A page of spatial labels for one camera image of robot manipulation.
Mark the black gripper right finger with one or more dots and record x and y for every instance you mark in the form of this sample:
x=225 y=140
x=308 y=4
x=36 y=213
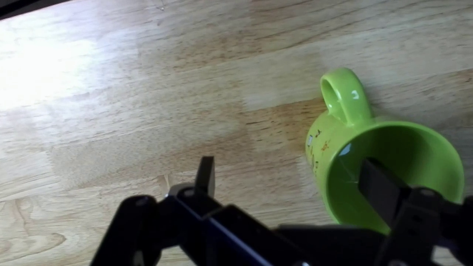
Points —
x=419 y=222

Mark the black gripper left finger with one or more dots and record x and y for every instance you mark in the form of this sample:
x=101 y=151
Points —
x=133 y=226

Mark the green ceramic mug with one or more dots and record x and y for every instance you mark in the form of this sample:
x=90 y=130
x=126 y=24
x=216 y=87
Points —
x=419 y=148

